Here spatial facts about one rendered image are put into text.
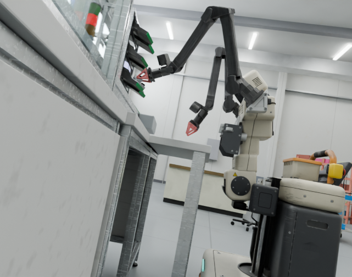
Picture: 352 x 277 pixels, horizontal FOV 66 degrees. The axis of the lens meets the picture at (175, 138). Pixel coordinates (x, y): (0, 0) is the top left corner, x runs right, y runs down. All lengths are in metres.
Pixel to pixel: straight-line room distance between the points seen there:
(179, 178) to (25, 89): 5.74
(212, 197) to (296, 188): 4.59
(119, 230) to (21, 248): 1.91
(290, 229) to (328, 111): 12.23
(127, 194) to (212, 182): 3.92
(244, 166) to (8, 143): 1.37
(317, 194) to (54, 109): 1.29
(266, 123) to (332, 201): 0.51
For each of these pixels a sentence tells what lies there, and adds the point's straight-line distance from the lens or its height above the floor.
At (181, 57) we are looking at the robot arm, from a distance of 1.61.
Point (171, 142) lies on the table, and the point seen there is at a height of 0.85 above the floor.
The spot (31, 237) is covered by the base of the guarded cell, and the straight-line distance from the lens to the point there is 0.32.
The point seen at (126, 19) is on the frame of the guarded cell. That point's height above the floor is 1.03.
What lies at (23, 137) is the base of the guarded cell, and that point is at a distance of 0.26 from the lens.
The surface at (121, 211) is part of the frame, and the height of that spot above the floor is 0.36.
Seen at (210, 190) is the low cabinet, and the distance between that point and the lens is 5.92.
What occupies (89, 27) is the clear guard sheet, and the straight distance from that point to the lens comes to 0.46.
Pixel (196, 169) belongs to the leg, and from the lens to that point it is 1.04.
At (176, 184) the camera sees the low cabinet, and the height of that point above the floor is 0.41.
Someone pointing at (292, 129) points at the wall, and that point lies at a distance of 12.87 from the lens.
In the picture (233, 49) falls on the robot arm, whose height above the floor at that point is 1.39.
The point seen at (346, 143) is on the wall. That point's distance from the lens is 13.58.
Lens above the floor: 0.75
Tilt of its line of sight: 6 degrees up
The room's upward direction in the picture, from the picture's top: 11 degrees clockwise
